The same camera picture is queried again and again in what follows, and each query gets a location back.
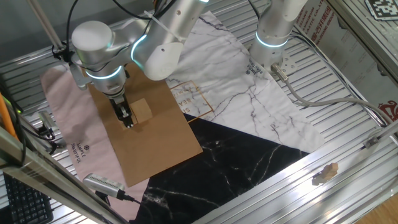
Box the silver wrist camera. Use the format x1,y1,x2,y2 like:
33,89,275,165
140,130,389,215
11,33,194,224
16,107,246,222
68,62,91,91

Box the silver depth camera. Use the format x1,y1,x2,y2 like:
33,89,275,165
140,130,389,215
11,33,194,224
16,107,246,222
37,110,58,134
82,173,127,200

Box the small wooden piece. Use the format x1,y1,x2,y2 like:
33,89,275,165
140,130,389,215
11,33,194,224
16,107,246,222
319,162,339,182

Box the silver metal pole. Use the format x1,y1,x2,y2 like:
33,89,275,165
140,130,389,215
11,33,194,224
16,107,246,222
27,0,65,50

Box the black keyboard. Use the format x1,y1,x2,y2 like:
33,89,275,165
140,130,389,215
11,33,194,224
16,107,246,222
2,172,54,224

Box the white panel with red print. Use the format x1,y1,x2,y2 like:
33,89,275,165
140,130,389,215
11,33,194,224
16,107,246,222
294,0,398,122

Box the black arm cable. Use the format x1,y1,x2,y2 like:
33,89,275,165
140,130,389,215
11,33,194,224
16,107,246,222
65,0,175,52

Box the silver angle bracket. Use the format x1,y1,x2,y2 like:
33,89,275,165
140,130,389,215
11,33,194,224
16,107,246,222
363,136,381,149

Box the aluminium frame beam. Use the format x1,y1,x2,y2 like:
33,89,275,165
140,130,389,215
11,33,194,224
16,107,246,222
0,126,125,224
325,0,398,83

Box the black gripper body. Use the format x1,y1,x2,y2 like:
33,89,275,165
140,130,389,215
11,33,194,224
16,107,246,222
108,95,131,121

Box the orange cable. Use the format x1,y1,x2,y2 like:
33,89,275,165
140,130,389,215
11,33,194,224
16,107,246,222
0,93,18,139

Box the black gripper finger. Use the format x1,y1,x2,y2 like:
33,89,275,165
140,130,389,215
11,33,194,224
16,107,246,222
123,105,135,129
115,107,127,125

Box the black pole clamp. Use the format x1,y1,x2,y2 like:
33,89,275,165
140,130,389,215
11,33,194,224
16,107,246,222
52,45,75,63

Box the black white marker tag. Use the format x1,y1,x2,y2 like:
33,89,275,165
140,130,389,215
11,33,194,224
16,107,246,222
364,0,398,21

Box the brown cardboard sheet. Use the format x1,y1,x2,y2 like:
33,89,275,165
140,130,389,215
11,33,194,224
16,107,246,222
81,62,203,187

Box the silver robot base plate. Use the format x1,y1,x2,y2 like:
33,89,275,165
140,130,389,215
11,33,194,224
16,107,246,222
248,46,299,76

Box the marble pattern cloth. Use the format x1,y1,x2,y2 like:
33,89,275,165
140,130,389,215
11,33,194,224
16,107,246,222
40,11,326,224

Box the white cable strap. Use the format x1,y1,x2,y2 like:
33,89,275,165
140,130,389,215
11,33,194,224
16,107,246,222
144,10,185,42

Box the grey cable with metal plug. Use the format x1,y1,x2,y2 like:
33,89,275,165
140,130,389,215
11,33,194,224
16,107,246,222
270,63,396,125

